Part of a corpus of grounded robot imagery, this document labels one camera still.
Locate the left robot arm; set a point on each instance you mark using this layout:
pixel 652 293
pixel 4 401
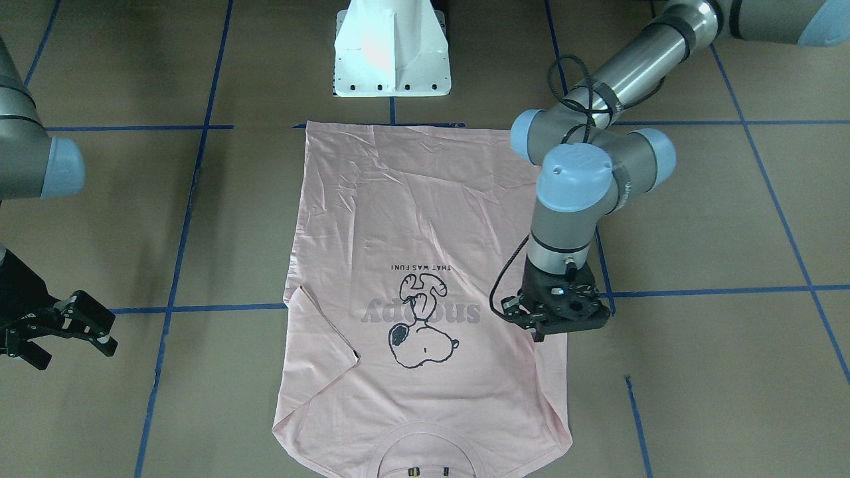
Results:
pixel 588 172

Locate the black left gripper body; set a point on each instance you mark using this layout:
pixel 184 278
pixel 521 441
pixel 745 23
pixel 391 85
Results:
pixel 529 284

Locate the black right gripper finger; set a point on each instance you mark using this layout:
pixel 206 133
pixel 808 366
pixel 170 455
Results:
pixel 83 317
pixel 19 345

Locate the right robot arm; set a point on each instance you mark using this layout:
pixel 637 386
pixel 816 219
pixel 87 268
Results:
pixel 35 165

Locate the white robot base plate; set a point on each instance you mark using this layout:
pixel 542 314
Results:
pixel 392 49

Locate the pink Snoopy t-shirt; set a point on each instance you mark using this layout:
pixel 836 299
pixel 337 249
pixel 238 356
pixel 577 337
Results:
pixel 394 364

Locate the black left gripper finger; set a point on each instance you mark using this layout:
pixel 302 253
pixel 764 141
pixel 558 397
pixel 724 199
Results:
pixel 538 332
pixel 512 311

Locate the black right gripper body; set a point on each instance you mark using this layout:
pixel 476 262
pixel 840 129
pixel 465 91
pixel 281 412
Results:
pixel 23 317

